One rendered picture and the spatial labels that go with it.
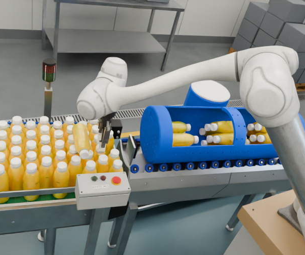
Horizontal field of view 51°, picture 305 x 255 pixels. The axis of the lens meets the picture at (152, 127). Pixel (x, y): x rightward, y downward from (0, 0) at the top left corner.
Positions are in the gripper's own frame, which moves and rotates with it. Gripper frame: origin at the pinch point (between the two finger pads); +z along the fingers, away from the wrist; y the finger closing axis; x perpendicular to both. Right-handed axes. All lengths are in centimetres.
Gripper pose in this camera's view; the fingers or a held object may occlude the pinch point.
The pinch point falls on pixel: (101, 142)
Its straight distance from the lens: 145.8
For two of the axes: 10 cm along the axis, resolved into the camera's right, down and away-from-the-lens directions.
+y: -2.9, -6.4, 7.2
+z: -2.3, 7.7, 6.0
